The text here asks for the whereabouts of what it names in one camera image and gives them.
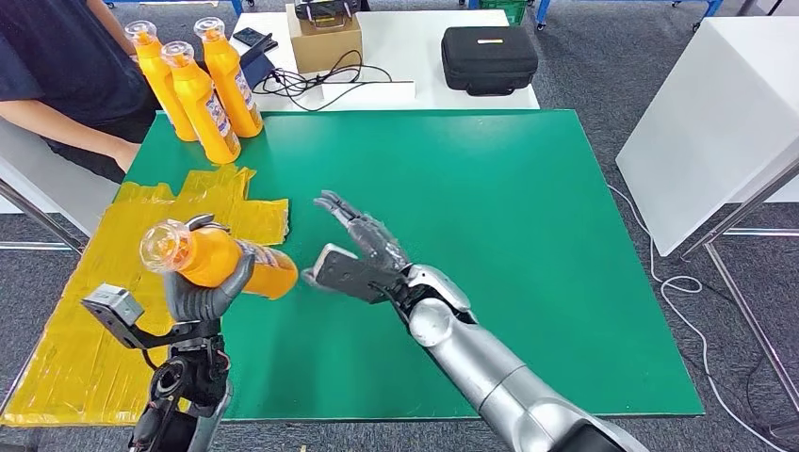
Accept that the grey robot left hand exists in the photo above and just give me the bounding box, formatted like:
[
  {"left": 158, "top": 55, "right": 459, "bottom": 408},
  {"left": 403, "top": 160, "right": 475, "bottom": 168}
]
[{"left": 163, "top": 214, "right": 256, "bottom": 324}]

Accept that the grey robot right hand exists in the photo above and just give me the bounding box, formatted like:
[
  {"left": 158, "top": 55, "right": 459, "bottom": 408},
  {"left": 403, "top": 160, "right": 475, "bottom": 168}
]
[{"left": 301, "top": 189, "right": 412, "bottom": 288}]

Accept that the orange detergent bottle clear cap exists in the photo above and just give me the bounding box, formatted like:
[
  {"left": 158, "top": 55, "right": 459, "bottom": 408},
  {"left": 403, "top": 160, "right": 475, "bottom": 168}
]
[
  {"left": 160, "top": 40, "right": 243, "bottom": 166},
  {"left": 139, "top": 218, "right": 301, "bottom": 301},
  {"left": 123, "top": 20, "right": 200, "bottom": 143},
  {"left": 193, "top": 16, "right": 266, "bottom": 139}
]

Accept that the green table board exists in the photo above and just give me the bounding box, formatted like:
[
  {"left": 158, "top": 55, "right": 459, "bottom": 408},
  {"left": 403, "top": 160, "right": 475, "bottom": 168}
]
[{"left": 124, "top": 109, "right": 706, "bottom": 420}]

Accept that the yellow taped plastic sheet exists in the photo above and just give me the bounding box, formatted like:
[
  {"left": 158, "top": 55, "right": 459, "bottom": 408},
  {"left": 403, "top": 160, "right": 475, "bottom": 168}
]
[{"left": 0, "top": 164, "right": 291, "bottom": 428}]

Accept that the metal bench leg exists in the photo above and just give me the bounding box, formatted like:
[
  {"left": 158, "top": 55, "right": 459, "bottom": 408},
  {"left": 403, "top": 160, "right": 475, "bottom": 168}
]
[{"left": 0, "top": 177, "right": 87, "bottom": 254}]

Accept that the white bench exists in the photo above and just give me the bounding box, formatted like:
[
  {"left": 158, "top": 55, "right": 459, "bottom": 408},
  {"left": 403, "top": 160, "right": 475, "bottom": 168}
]
[{"left": 0, "top": 118, "right": 121, "bottom": 237}]

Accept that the brown cardboard box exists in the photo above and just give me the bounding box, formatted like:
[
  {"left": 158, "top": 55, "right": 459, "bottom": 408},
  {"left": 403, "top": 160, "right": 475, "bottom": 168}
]
[{"left": 285, "top": 3, "right": 364, "bottom": 74}]

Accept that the white table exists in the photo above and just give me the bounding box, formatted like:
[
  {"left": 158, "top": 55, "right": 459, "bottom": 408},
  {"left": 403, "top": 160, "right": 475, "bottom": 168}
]
[{"left": 227, "top": 8, "right": 541, "bottom": 112}]

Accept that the dark blue tablet folder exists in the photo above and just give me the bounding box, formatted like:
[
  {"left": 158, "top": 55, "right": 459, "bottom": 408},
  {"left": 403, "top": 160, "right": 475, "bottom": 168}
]
[{"left": 239, "top": 34, "right": 278, "bottom": 89}]

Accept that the black zip carrying case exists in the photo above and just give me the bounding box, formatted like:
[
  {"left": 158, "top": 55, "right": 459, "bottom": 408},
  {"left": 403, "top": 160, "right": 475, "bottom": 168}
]
[{"left": 440, "top": 25, "right": 540, "bottom": 97}]

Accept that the black smartphone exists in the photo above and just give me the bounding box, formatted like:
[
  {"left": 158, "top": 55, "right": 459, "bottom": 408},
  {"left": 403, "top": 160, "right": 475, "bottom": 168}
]
[{"left": 232, "top": 26, "right": 269, "bottom": 48}]

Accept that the green plastic crate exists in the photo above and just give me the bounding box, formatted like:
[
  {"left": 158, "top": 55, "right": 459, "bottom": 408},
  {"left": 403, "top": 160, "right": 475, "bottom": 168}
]
[{"left": 477, "top": 0, "right": 529, "bottom": 26}]

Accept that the person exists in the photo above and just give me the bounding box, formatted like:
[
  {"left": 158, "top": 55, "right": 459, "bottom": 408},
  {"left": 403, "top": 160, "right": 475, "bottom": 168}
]
[{"left": 0, "top": 0, "right": 162, "bottom": 185}]

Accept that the blue metal rack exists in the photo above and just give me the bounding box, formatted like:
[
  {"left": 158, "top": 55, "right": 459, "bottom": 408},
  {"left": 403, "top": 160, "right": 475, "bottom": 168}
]
[{"left": 533, "top": 0, "right": 726, "bottom": 32}]

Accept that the large white tabletop panel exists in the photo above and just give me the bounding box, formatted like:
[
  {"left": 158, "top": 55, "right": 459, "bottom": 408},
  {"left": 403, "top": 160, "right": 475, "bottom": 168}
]
[{"left": 615, "top": 16, "right": 799, "bottom": 258}]

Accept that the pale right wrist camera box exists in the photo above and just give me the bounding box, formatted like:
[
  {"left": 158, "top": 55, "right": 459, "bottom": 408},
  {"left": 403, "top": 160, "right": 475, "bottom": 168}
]
[{"left": 301, "top": 243, "right": 404, "bottom": 306}]

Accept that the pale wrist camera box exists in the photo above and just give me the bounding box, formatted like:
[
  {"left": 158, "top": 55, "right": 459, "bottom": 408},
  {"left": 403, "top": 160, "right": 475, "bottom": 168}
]
[
  {"left": 81, "top": 283, "right": 147, "bottom": 349},
  {"left": 301, "top": 243, "right": 404, "bottom": 306}
]

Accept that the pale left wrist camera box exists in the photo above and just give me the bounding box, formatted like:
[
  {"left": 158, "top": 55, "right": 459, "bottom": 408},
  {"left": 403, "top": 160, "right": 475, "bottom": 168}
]
[{"left": 81, "top": 283, "right": 147, "bottom": 349}]

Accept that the black cable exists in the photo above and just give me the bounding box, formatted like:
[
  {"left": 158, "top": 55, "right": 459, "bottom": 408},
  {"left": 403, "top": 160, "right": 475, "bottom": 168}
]
[{"left": 251, "top": 49, "right": 415, "bottom": 114}]

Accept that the black silver device with handle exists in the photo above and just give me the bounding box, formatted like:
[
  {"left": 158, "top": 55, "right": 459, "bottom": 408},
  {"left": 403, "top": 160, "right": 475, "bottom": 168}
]
[{"left": 294, "top": 0, "right": 362, "bottom": 29}]

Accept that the white floor cable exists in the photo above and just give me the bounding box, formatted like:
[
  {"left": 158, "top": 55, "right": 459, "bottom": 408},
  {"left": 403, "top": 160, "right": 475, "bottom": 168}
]
[{"left": 608, "top": 185, "right": 775, "bottom": 452}]

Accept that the metal table frame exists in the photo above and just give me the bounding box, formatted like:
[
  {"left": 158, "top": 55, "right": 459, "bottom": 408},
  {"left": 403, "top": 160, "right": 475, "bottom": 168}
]
[{"left": 680, "top": 168, "right": 799, "bottom": 410}]

